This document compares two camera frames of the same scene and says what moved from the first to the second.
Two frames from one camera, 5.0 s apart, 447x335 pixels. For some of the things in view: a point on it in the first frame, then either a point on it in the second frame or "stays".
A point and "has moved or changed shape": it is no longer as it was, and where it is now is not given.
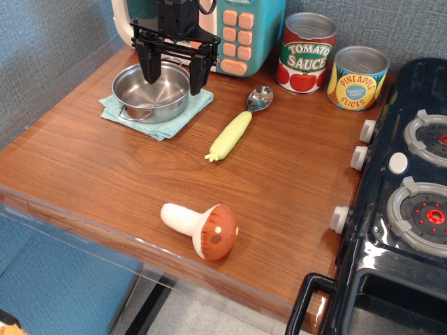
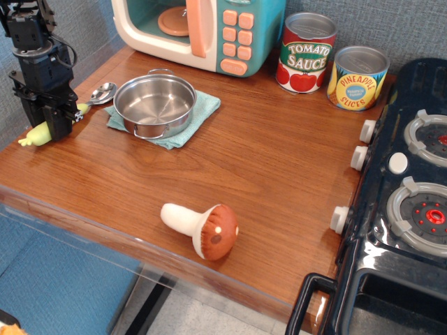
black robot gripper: [177, 31] → [45, 75]
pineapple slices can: [357, 78] stays
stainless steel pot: [165, 100] has moved or changed shape
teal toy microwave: [252, 33] stays
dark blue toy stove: [391, 277] stays
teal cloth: [160, 130] → [206, 105]
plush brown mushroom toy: [214, 233] stays
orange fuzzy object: [12, 329] stays
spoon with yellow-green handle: [259, 98] → [40, 134]
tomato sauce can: [306, 51] stays
